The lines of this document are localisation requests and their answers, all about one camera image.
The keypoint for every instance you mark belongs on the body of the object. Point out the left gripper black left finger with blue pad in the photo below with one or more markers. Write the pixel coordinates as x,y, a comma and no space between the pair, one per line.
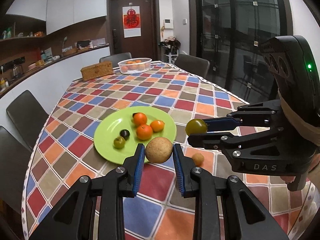
73,215

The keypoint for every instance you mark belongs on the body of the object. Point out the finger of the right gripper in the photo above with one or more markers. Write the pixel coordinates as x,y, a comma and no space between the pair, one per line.
208,141
228,123

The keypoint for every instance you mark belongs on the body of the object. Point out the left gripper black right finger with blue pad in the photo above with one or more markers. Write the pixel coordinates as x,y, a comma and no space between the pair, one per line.
244,216

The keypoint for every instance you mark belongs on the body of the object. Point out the tan longan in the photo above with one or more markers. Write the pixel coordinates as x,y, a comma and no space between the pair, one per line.
198,159
158,150

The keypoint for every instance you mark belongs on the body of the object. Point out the green tomato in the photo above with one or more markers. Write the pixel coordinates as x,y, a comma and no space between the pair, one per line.
119,142
196,126

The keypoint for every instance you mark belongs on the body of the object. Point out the small orange tomato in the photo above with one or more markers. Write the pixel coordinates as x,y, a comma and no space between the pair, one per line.
157,125

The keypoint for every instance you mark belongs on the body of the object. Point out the large orange tangerine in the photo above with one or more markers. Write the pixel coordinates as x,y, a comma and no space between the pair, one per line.
144,132

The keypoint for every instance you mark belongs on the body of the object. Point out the right side dark chair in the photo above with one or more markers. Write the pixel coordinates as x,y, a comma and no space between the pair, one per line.
193,65

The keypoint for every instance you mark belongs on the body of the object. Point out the colourful checkered tablecloth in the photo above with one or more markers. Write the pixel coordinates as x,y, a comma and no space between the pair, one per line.
64,150

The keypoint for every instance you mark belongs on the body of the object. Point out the green plate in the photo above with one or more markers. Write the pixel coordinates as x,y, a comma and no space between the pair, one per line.
109,129

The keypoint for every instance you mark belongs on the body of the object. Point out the near left dark chair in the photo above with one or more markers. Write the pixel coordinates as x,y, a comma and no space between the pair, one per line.
14,159

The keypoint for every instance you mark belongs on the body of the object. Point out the rack with bags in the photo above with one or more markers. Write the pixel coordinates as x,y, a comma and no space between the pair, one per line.
171,47

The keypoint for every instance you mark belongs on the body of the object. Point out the black glass sliding doors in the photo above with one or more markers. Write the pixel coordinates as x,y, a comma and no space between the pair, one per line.
228,34

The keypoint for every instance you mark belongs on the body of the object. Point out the dark wooden door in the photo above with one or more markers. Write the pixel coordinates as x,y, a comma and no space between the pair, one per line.
144,46

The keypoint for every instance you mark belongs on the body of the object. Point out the clear basket of oranges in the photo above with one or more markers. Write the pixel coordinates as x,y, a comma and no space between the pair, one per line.
135,66

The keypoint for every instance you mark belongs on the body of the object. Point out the far end dark chair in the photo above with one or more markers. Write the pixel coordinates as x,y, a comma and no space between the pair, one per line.
116,58

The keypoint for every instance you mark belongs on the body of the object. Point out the woven wicker box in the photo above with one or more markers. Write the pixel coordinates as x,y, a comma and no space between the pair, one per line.
97,70

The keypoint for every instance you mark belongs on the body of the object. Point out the white counter with dark top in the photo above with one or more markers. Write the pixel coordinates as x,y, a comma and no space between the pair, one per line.
49,84

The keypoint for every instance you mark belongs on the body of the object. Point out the red fu poster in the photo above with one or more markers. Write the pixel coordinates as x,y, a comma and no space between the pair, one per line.
131,21

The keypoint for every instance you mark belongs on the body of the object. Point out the white upper cabinets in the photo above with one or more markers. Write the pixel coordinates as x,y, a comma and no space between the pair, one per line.
59,14

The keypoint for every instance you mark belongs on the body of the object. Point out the wall intercom panel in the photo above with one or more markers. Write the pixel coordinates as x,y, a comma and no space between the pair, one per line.
168,23

